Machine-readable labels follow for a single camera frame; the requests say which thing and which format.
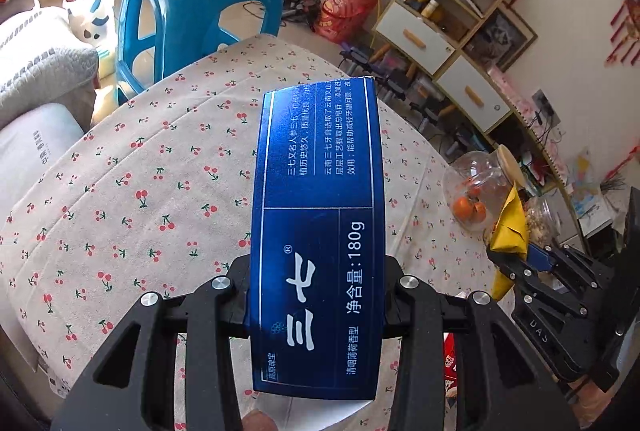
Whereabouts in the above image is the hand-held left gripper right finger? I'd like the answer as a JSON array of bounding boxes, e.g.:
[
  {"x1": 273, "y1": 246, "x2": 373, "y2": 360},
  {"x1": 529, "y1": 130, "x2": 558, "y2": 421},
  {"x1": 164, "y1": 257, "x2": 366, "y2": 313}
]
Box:
[{"x1": 382, "y1": 256, "x2": 586, "y2": 431}]

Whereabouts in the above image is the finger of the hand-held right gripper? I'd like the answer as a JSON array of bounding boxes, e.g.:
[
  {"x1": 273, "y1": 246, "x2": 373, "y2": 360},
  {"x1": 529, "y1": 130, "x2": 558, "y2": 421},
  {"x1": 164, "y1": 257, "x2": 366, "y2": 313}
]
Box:
[
  {"x1": 530, "y1": 245, "x2": 608, "y2": 309},
  {"x1": 487, "y1": 250, "x2": 601, "y2": 377}
]

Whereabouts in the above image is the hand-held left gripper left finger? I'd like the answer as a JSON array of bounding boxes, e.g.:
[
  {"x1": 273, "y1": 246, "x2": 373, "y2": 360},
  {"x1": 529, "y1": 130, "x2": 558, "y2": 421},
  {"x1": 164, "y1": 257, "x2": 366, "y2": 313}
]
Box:
[{"x1": 50, "y1": 253, "x2": 251, "y2": 431}]

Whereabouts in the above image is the yellow paper wrapper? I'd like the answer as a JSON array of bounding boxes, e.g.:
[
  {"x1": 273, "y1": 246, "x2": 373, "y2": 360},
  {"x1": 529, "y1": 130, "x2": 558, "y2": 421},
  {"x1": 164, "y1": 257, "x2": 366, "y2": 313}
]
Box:
[{"x1": 482, "y1": 184, "x2": 531, "y2": 302}]

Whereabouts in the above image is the blue toothpaste box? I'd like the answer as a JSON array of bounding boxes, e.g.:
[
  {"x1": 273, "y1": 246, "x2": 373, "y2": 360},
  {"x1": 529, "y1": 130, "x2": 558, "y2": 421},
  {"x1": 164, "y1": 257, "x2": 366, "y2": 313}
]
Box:
[{"x1": 248, "y1": 76, "x2": 388, "y2": 402}]

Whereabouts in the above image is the clear plastic snack jar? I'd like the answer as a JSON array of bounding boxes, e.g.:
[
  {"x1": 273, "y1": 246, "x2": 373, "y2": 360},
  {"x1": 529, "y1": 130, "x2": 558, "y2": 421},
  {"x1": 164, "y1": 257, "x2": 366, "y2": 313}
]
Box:
[{"x1": 522, "y1": 194, "x2": 563, "y2": 244}]

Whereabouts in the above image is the red instant noodle cup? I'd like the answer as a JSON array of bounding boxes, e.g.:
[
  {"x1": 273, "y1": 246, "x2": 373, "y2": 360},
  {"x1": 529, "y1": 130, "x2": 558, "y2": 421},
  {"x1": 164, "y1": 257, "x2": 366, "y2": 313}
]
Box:
[{"x1": 442, "y1": 333, "x2": 463, "y2": 412}]

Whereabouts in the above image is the map print gift bag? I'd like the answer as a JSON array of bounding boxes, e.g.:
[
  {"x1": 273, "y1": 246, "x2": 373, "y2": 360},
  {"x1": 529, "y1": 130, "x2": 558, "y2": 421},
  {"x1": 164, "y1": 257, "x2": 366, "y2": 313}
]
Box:
[{"x1": 570, "y1": 151, "x2": 616, "y2": 222}]

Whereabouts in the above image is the glass jar with wooden lid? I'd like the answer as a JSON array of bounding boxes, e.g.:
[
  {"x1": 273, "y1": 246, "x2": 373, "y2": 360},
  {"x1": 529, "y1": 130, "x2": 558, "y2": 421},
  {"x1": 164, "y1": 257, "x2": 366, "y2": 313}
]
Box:
[{"x1": 442, "y1": 145, "x2": 531, "y2": 229}]

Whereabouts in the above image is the bunch of dried twigs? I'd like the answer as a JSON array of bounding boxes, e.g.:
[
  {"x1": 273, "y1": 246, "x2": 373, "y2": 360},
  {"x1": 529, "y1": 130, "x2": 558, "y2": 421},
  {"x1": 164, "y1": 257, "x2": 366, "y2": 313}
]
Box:
[{"x1": 597, "y1": 174, "x2": 628, "y2": 197}]

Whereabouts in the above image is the cherry print tablecloth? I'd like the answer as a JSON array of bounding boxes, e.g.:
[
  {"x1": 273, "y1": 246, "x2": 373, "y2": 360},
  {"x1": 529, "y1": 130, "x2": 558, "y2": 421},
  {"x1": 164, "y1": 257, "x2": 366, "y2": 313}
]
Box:
[{"x1": 0, "y1": 34, "x2": 506, "y2": 431}]

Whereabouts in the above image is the pink patterned cloth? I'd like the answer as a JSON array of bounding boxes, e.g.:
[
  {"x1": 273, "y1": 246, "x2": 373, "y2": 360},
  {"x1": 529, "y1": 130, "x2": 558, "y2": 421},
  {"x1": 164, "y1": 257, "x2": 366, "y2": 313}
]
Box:
[{"x1": 487, "y1": 66, "x2": 546, "y2": 132}]

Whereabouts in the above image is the white cabinet drawer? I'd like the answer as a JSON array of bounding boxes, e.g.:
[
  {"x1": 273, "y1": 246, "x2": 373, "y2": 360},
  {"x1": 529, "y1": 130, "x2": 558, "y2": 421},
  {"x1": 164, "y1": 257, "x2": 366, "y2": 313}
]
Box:
[
  {"x1": 375, "y1": 4, "x2": 458, "y2": 74},
  {"x1": 436, "y1": 56, "x2": 512, "y2": 132}
]

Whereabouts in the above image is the grey black stand device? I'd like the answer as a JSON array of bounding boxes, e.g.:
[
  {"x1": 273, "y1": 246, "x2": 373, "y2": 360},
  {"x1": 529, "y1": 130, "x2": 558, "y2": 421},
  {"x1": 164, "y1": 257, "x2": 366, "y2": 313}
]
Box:
[
  {"x1": 342, "y1": 44, "x2": 381, "y2": 72},
  {"x1": 407, "y1": 94, "x2": 453, "y2": 127},
  {"x1": 382, "y1": 66, "x2": 418, "y2": 99}
]

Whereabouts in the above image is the wooden cabinet with drawers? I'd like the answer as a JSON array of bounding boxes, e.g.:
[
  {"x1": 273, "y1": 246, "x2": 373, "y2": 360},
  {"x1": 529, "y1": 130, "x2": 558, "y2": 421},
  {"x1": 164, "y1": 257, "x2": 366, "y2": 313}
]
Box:
[{"x1": 372, "y1": 0, "x2": 576, "y2": 192}]

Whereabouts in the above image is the framed cat picture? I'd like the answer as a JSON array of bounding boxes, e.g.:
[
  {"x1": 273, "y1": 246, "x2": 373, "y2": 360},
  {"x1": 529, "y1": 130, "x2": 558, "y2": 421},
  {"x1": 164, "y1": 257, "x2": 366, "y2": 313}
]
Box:
[{"x1": 465, "y1": 6, "x2": 538, "y2": 72}]

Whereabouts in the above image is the red hanging decoration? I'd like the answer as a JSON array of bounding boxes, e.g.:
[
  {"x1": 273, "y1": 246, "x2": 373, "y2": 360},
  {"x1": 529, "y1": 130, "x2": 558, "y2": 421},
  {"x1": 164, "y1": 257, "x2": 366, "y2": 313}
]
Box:
[{"x1": 605, "y1": 0, "x2": 640, "y2": 67}]

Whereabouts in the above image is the white printed sack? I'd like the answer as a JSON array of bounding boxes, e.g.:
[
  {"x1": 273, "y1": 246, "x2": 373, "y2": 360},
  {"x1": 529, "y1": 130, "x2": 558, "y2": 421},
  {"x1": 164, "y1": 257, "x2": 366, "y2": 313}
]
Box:
[{"x1": 0, "y1": 104, "x2": 86, "y2": 222}]

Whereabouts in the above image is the red printed bucket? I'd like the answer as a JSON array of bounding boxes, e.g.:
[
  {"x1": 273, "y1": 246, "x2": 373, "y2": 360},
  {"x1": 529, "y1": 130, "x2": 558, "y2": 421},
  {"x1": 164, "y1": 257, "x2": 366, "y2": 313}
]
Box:
[{"x1": 314, "y1": 0, "x2": 378, "y2": 44}]

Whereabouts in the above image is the grey quilted cushion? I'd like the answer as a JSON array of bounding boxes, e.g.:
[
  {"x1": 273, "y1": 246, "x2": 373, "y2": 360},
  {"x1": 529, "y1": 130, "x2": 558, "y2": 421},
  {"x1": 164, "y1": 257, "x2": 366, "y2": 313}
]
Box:
[{"x1": 0, "y1": 6, "x2": 101, "y2": 127}]

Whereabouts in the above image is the wall socket strip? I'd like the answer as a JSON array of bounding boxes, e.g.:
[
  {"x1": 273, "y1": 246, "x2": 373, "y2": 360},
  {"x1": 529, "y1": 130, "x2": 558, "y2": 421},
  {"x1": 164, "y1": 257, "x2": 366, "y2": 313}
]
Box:
[{"x1": 530, "y1": 88, "x2": 556, "y2": 122}]

